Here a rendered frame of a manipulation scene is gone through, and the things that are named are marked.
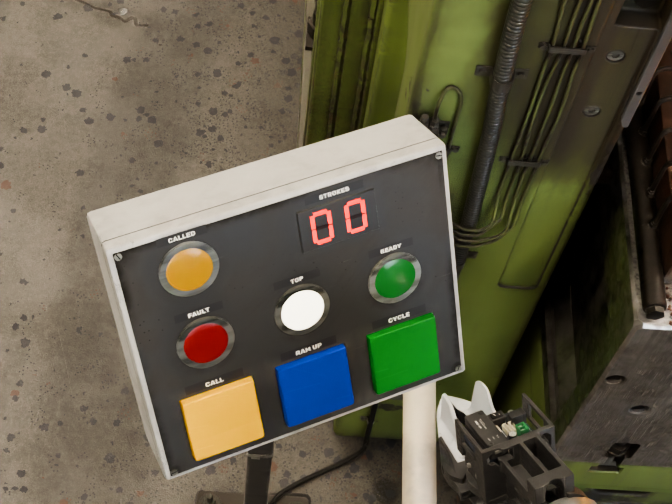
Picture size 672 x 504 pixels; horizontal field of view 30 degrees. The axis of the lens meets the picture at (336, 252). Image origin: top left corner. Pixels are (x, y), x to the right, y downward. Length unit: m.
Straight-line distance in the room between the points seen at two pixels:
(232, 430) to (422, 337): 0.22
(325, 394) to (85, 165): 1.42
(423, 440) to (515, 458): 0.58
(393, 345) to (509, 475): 0.26
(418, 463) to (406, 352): 0.38
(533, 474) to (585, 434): 0.71
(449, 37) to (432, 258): 0.24
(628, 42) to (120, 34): 1.64
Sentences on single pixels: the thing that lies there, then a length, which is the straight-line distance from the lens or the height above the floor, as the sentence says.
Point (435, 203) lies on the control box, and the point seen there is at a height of 1.15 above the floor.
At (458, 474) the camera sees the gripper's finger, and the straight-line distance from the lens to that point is 1.15.
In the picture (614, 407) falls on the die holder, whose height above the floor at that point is 0.68.
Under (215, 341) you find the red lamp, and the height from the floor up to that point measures 1.09.
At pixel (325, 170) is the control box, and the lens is 1.19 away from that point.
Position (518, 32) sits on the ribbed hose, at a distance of 1.31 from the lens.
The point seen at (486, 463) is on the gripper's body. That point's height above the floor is 1.18.
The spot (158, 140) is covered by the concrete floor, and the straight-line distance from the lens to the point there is 2.65.
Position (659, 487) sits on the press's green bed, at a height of 0.38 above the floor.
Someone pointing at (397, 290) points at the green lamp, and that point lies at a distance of 1.26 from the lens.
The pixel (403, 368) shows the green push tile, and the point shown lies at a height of 1.00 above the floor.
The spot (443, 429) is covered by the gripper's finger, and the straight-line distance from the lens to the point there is 1.19.
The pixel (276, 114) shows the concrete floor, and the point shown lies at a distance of 2.69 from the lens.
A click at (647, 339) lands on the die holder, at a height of 0.88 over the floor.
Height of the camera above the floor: 2.18
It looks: 60 degrees down
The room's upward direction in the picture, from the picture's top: 9 degrees clockwise
